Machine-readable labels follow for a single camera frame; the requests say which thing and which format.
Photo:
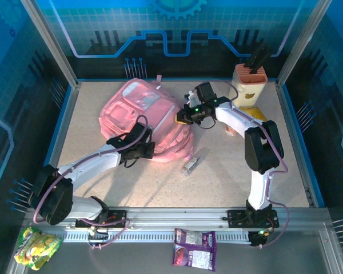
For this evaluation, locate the pink student backpack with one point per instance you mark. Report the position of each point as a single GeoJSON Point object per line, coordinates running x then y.
{"type": "Point", "coordinates": [165, 128]}

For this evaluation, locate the small clear plastic case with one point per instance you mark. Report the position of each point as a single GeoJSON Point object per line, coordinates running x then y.
{"type": "Point", "coordinates": [191, 165]}

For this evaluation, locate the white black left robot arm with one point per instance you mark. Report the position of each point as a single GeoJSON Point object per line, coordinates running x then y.
{"type": "Point", "coordinates": [94, 162]}

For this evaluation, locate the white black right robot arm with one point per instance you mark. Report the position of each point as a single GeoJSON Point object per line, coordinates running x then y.
{"type": "Point", "coordinates": [234, 120]}

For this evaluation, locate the purple snack bag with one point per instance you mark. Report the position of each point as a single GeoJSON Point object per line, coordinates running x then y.
{"type": "Point", "coordinates": [194, 251]}

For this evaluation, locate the green yellow snack bag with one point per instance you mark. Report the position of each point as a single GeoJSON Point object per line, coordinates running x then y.
{"type": "Point", "coordinates": [35, 248]}

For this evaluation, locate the cream knife block orange top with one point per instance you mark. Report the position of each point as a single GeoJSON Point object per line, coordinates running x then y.
{"type": "Point", "coordinates": [250, 91]}

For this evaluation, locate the orange tin can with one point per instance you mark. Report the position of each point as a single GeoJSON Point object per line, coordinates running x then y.
{"type": "Point", "coordinates": [230, 131]}

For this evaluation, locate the yellow snack packet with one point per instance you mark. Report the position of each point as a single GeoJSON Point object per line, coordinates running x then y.
{"type": "Point", "coordinates": [258, 112]}

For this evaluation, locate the black controller board with lights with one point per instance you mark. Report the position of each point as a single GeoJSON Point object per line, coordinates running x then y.
{"type": "Point", "coordinates": [260, 237]}

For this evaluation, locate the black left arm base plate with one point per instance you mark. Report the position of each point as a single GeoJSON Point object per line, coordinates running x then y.
{"type": "Point", "coordinates": [118, 218]}

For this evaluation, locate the aluminium mounting rail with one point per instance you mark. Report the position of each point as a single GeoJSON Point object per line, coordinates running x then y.
{"type": "Point", "coordinates": [177, 219]}

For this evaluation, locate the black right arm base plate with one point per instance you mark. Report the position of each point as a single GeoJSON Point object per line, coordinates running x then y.
{"type": "Point", "coordinates": [234, 218]}

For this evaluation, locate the silver frame post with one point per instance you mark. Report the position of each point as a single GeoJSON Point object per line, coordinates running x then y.
{"type": "Point", "coordinates": [301, 42]}
{"type": "Point", "coordinates": [52, 42]}

